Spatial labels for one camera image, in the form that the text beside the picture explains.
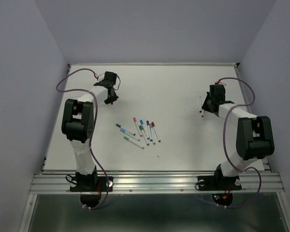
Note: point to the light blue cap marker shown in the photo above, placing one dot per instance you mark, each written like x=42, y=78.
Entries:
x=129, y=135

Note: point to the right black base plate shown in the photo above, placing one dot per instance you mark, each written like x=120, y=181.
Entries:
x=222, y=188

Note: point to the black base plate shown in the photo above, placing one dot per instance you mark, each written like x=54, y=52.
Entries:
x=104, y=184
x=222, y=188

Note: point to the teal green cap marker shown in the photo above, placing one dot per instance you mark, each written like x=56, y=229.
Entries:
x=134, y=143

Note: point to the dark red cap marker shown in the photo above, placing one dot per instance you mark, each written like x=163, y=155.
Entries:
x=156, y=132

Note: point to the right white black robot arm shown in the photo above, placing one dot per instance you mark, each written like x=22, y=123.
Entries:
x=225, y=169

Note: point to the pink cap marker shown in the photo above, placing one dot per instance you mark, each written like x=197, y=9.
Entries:
x=137, y=126

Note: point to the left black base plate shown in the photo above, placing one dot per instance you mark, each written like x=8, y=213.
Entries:
x=104, y=184

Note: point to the aluminium right side rail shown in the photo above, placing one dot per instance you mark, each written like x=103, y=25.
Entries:
x=252, y=113

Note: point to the grey cap marker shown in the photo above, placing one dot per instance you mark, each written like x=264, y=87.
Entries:
x=152, y=134

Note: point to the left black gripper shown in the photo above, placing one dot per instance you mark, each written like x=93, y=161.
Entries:
x=113, y=98

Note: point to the aluminium rail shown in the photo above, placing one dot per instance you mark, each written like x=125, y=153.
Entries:
x=157, y=183
x=252, y=113

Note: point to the aluminium front rail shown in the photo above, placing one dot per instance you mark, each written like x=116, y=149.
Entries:
x=157, y=183

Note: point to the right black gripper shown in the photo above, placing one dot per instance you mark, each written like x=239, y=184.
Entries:
x=204, y=106

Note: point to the purple cap marker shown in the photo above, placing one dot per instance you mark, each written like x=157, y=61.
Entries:
x=147, y=124

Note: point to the dark green cap marker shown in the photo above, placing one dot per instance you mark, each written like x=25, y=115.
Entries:
x=125, y=129

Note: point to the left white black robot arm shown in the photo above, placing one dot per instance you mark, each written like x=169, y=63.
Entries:
x=78, y=125

